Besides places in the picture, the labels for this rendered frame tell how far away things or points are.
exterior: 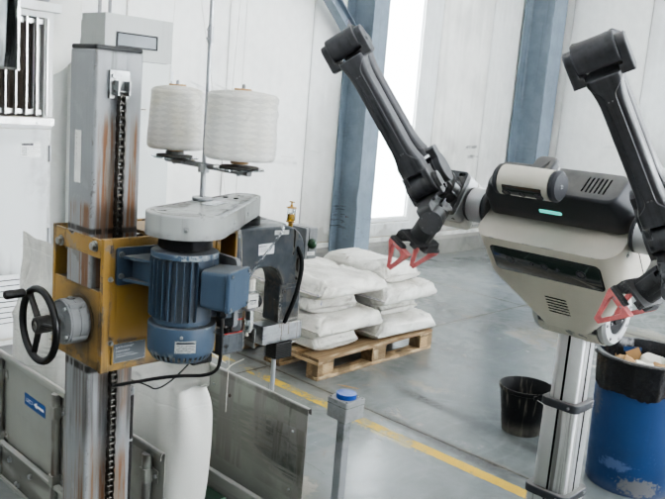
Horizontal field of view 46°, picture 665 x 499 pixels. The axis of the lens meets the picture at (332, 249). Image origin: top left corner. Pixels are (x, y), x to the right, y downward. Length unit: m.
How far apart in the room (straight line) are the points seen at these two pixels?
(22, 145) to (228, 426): 2.41
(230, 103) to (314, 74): 6.00
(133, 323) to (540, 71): 9.01
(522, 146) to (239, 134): 8.95
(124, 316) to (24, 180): 2.90
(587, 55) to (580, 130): 9.03
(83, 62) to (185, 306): 0.59
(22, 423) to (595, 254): 1.97
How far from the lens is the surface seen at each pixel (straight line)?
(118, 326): 1.89
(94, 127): 1.84
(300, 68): 7.63
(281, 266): 2.14
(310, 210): 7.88
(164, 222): 1.69
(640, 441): 3.93
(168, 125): 1.98
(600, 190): 1.88
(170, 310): 1.75
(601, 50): 1.46
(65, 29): 5.14
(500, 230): 2.00
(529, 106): 10.57
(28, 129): 4.71
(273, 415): 2.62
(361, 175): 7.81
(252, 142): 1.76
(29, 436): 2.91
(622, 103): 1.49
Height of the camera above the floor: 1.67
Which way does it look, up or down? 10 degrees down
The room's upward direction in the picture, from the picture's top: 5 degrees clockwise
